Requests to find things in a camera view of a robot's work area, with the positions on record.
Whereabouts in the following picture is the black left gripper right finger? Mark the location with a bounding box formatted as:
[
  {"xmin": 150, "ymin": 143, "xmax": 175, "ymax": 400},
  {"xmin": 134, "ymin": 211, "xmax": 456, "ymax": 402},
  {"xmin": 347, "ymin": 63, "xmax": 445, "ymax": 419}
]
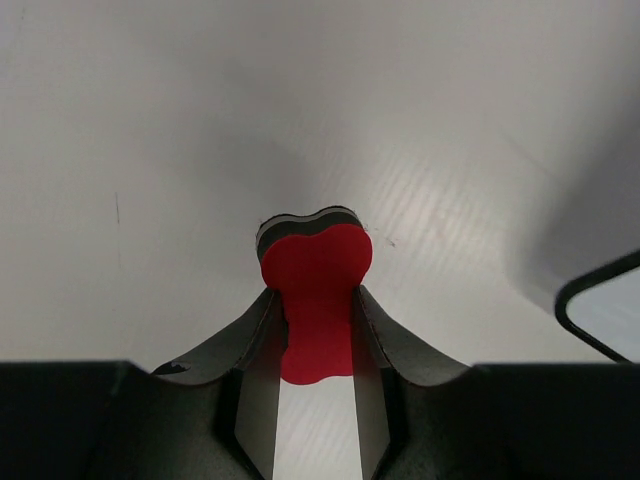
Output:
[{"xmin": 351, "ymin": 285, "xmax": 469, "ymax": 479}]

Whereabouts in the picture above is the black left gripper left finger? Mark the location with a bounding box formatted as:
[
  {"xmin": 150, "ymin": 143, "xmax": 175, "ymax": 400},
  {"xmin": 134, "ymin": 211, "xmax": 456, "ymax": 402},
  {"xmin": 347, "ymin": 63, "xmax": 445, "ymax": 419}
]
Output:
[{"xmin": 152, "ymin": 288, "xmax": 288, "ymax": 479}]

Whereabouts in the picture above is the red whiteboard eraser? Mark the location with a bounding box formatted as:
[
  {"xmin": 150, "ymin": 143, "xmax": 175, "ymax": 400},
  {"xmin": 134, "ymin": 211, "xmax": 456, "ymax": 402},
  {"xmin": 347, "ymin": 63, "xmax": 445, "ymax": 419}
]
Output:
[{"xmin": 256, "ymin": 206, "xmax": 373, "ymax": 385}]

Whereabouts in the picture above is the white whiteboard black frame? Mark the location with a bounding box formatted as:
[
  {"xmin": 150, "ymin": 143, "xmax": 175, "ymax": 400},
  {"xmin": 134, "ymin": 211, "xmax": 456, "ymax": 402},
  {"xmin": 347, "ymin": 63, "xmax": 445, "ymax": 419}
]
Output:
[{"xmin": 554, "ymin": 251, "xmax": 639, "ymax": 363}]

